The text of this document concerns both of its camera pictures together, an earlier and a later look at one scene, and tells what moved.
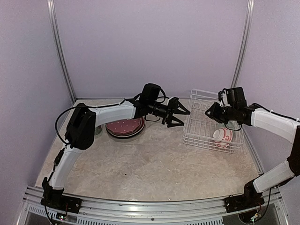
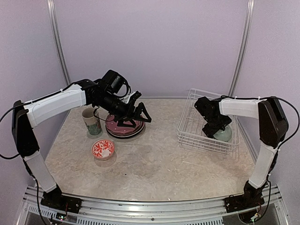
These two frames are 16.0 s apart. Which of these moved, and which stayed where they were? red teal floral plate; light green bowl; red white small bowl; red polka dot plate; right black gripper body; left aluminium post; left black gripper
Moved: light green bowl; red white small bowl; right black gripper body; left black gripper
Stayed: red polka dot plate; left aluminium post; red teal floral plate
